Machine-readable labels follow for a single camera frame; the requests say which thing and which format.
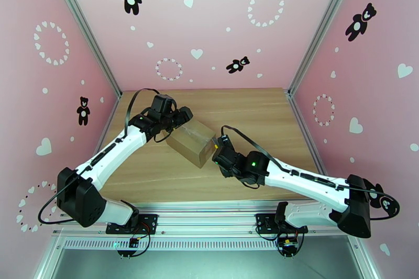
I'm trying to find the brown cardboard express box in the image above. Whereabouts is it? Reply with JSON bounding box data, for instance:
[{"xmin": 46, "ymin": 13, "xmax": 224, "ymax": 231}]
[{"xmin": 165, "ymin": 120, "xmax": 217, "ymax": 169}]

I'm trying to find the perforated metal strip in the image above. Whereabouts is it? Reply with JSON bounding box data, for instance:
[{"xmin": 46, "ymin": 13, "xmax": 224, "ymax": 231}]
[{"xmin": 62, "ymin": 239, "xmax": 356, "ymax": 251}]

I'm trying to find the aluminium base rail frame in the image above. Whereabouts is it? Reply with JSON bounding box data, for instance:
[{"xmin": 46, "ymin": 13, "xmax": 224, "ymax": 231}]
[{"xmin": 52, "ymin": 201, "xmax": 362, "ymax": 238}]

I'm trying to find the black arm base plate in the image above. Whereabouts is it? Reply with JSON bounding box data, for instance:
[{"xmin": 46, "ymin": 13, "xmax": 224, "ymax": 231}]
[
  {"xmin": 105, "ymin": 213, "xmax": 159, "ymax": 235},
  {"xmin": 255, "ymin": 213, "xmax": 309, "ymax": 235}
]

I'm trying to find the small power connector with wires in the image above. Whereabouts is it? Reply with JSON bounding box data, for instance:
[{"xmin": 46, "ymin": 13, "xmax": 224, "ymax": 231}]
[
  {"xmin": 276, "ymin": 233, "xmax": 307, "ymax": 260},
  {"xmin": 117, "ymin": 233, "xmax": 151, "ymax": 260}
]

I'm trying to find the aluminium corner post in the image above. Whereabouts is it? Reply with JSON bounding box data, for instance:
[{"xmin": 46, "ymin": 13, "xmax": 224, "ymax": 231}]
[
  {"xmin": 44, "ymin": 0, "xmax": 123, "ymax": 96},
  {"xmin": 287, "ymin": 0, "xmax": 363, "ymax": 96}
]

